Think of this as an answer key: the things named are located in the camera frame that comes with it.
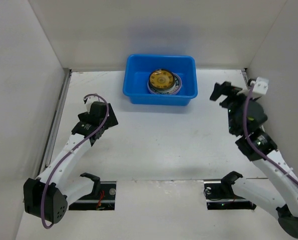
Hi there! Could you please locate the white plate dark lettered rim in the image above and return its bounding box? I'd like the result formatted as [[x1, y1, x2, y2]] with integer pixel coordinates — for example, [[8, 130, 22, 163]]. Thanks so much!
[[147, 72, 182, 95]]

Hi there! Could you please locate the purple plate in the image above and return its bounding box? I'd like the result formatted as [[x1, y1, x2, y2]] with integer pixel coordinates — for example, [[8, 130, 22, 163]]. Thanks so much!
[[147, 72, 183, 96]]

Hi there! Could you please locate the yellow patterned plate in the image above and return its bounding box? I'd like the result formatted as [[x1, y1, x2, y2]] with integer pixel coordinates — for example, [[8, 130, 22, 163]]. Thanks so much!
[[148, 69, 175, 90]]

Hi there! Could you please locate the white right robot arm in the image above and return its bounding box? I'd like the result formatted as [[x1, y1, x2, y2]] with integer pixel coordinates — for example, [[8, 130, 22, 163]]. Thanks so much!
[[209, 77, 298, 239]]

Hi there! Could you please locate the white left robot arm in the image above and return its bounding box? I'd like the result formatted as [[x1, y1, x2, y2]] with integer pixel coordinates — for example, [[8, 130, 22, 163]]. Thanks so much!
[[23, 101, 118, 229]]

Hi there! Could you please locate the blue plastic bin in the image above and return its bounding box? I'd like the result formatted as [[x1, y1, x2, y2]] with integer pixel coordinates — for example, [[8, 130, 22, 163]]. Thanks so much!
[[123, 54, 198, 106]]

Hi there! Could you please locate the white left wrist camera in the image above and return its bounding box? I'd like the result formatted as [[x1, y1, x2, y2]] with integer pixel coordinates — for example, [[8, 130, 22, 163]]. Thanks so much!
[[83, 93, 100, 112]]

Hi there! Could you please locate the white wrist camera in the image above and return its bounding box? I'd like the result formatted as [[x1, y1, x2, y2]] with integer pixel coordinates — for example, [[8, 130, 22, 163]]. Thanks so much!
[[83, 93, 100, 112], [248, 77, 269, 98]]

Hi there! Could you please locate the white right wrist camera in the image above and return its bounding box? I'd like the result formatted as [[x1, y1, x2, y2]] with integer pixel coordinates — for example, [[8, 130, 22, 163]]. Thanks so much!
[[248, 77, 269, 98]]

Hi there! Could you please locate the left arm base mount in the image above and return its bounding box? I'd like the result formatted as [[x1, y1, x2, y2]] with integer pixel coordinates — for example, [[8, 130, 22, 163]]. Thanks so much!
[[69, 172, 117, 211]]

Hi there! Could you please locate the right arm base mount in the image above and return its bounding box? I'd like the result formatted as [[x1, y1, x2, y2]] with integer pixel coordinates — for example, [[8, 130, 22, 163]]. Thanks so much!
[[203, 171, 256, 211]]

